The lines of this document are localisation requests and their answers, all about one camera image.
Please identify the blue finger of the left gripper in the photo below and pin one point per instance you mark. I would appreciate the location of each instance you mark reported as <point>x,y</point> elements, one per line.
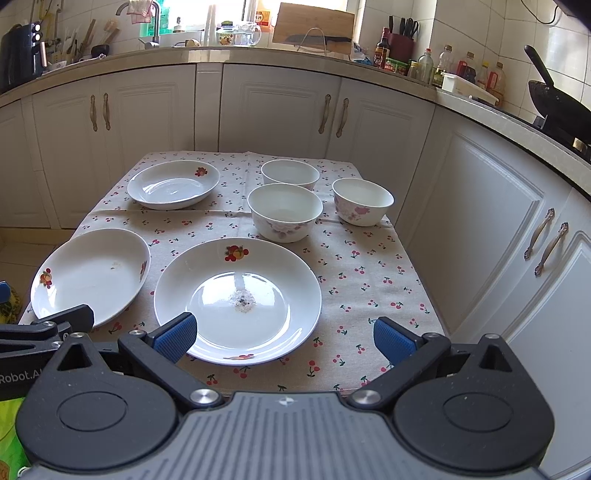
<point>79,318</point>

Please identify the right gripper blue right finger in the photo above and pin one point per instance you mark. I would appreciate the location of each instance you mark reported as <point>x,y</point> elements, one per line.
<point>413,358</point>

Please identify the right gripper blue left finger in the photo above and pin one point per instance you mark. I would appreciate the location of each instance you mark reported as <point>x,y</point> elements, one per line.
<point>153,357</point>

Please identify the white fruit plate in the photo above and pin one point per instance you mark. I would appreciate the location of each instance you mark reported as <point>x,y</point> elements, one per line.
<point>103,269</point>
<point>173,185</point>

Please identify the white plate with food stain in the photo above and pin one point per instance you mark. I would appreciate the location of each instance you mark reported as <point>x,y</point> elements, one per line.
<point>254,301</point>

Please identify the white pink floral bowl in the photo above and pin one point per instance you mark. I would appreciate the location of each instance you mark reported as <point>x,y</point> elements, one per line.
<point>360,202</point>

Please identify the chrome kitchen faucet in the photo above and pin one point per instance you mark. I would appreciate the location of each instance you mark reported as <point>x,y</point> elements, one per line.
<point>144,12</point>

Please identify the green cardboard box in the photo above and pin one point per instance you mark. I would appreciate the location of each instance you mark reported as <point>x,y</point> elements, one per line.
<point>12,455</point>

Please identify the cherry print tablecloth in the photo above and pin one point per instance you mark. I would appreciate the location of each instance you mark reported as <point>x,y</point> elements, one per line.
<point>363,272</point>

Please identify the white plastic tray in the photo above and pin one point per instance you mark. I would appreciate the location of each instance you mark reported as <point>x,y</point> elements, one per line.
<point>459,86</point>

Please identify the clear oil bottle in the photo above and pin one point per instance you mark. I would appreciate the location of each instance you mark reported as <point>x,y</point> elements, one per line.
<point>425,67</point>

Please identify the black wok on stove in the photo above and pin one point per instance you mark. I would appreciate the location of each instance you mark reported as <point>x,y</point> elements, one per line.
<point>566,112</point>

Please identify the dark soy sauce bottle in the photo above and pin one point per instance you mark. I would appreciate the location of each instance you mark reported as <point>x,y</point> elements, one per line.
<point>382,49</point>

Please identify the red knife block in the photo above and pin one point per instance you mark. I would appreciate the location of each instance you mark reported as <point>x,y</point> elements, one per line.
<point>402,43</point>

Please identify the wooden cutting board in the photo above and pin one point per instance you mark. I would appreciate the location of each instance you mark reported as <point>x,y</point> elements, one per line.
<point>314,27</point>

